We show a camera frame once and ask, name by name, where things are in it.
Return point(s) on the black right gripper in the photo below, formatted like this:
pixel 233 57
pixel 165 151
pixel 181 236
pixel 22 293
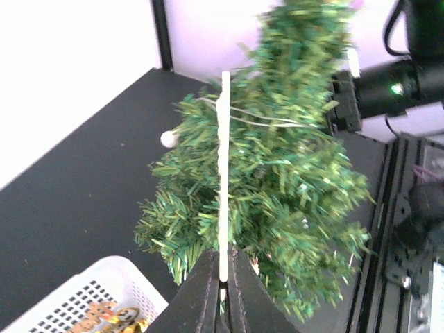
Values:
pixel 345 115

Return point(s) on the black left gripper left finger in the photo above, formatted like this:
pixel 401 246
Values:
pixel 195 308

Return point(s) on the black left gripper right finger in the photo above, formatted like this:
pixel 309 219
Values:
pixel 249 307

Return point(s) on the white perforated plastic basket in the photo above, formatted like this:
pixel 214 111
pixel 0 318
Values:
pixel 110 279

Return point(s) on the small green christmas tree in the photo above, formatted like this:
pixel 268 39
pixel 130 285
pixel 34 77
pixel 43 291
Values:
pixel 291 185

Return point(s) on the white snowflake ornament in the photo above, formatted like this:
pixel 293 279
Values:
pixel 223 118

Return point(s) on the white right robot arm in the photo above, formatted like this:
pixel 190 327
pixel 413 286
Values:
pixel 391 88

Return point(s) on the gold merry christmas sign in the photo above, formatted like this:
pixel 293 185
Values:
pixel 97 313

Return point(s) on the gold bell ornament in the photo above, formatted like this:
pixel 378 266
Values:
pixel 127 320

